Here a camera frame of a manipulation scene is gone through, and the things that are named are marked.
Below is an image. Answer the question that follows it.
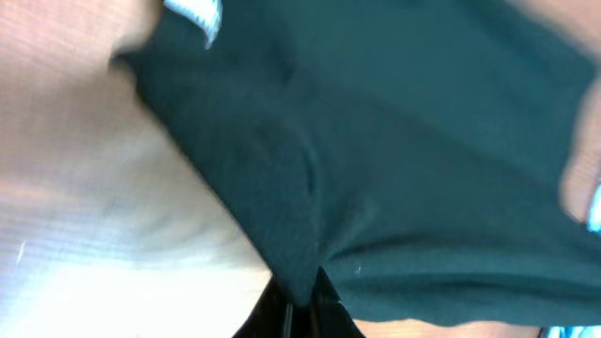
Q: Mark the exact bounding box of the black t-shirt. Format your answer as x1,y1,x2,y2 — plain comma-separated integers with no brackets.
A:
118,0,600,327

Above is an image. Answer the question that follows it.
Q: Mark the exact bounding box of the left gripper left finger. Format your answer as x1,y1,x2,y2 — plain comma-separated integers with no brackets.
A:
233,277,294,338

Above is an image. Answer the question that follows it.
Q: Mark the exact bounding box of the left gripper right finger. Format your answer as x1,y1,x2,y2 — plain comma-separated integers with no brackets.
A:
309,268,365,338

